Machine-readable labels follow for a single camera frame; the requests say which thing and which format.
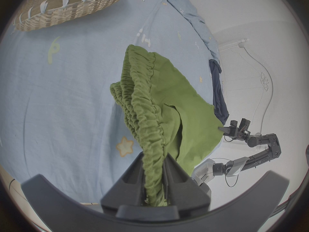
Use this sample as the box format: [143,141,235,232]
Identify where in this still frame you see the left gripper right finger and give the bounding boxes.
[164,153,210,211]

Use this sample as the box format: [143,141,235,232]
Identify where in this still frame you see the round woven basket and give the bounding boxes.
[14,0,133,32]

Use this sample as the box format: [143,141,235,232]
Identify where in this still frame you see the black cable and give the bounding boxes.
[225,172,240,188]

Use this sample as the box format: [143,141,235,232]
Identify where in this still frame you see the green shorts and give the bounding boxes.
[110,44,224,207]

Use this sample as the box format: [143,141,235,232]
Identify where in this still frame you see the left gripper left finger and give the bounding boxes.
[101,151,146,211]

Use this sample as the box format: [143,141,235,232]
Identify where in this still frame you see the bed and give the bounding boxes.
[0,0,276,205]

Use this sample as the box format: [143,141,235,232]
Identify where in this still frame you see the dark blue garment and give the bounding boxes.
[209,59,230,127]

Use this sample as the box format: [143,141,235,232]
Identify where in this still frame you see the pale blue quilt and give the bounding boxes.
[145,0,220,60]

